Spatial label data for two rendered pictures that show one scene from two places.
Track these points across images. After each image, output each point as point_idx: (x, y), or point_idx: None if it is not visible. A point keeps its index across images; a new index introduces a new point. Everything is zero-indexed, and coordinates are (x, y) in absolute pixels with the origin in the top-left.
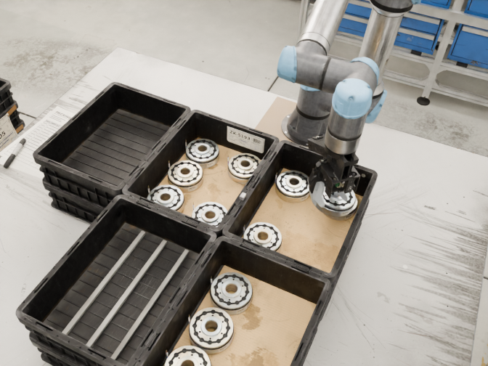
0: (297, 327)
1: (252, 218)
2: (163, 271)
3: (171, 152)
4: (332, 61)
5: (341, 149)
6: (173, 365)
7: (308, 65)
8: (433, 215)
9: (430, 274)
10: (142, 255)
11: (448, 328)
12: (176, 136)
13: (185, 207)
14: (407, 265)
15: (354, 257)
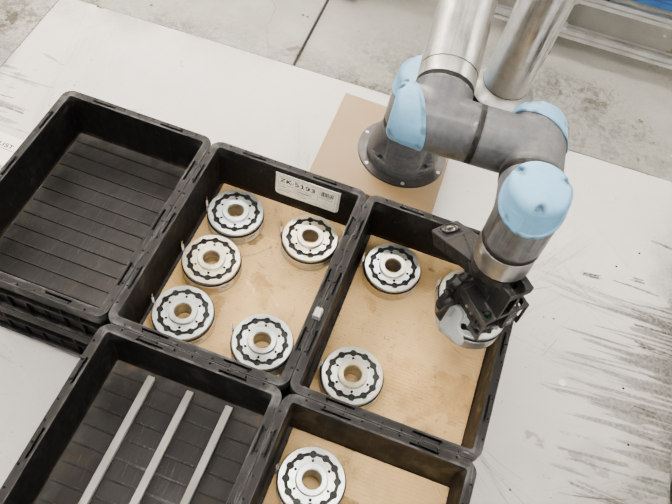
0: None
1: (329, 335)
2: (192, 450)
3: (184, 224)
4: (490, 116)
5: (507, 276)
6: None
7: (447, 126)
8: (596, 288)
9: (599, 393)
10: (154, 420)
11: (632, 482)
12: (190, 196)
13: (217, 322)
14: (566, 379)
15: None
